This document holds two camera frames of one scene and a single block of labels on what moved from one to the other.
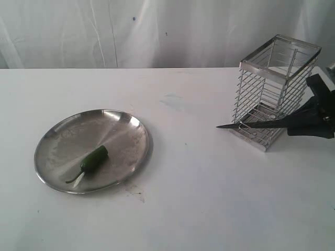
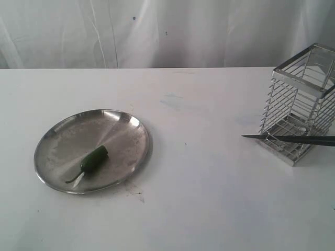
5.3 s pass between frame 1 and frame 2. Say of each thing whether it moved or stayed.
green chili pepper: stayed
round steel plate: stayed
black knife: moved
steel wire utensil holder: moved
